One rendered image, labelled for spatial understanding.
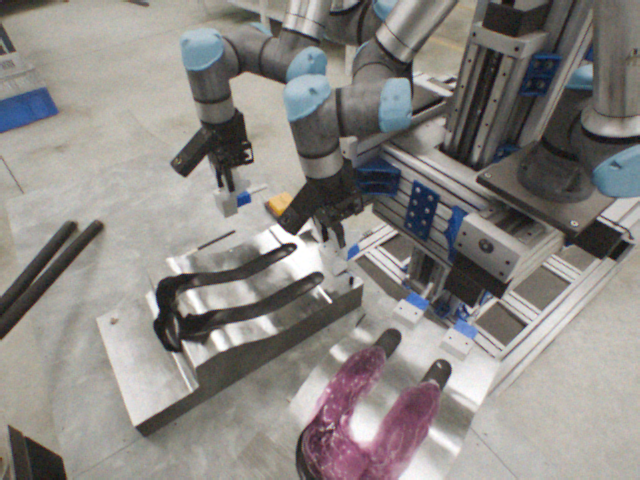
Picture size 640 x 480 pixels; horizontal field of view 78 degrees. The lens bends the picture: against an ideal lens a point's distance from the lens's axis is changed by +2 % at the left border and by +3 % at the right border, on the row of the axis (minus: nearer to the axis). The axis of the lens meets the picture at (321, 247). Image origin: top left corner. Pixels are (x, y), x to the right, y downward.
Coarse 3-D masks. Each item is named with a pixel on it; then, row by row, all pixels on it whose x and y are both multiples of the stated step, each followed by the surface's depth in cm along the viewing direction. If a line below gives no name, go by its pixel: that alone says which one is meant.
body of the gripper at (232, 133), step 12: (228, 120) 79; (240, 120) 82; (216, 132) 81; (228, 132) 82; (240, 132) 83; (216, 144) 82; (228, 144) 84; (240, 144) 84; (216, 156) 82; (228, 156) 83; (240, 156) 87; (252, 156) 87; (216, 168) 86
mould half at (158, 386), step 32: (192, 256) 85; (224, 256) 89; (256, 256) 89; (224, 288) 81; (256, 288) 83; (320, 288) 83; (352, 288) 83; (96, 320) 81; (128, 320) 81; (256, 320) 77; (288, 320) 78; (320, 320) 83; (128, 352) 76; (160, 352) 76; (192, 352) 68; (224, 352) 69; (256, 352) 76; (128, 384) 72; (160, 384) 72; (192, 384) 71; (224, 384) 76; (160, 416) 70
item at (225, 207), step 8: (264, 184) 99; (216, 192) 94; (224, 192) 94; (248, 192) 96; (256, 192) 98; (216, 200) 95; (224, 200) 92; (240, 200) 95; (248, 200) 96; (224, 208) 93; (232, 208) 94; (224, 216) 95
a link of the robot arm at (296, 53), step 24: (288, 0) 68; (312, 0) 66; (288, 24) 68; (312, 24) 68; (264, 48) 72; (288, 48) 69; (312, 48) 69; (264, 72) 74; (288, 72) 70; (312, 72) 70
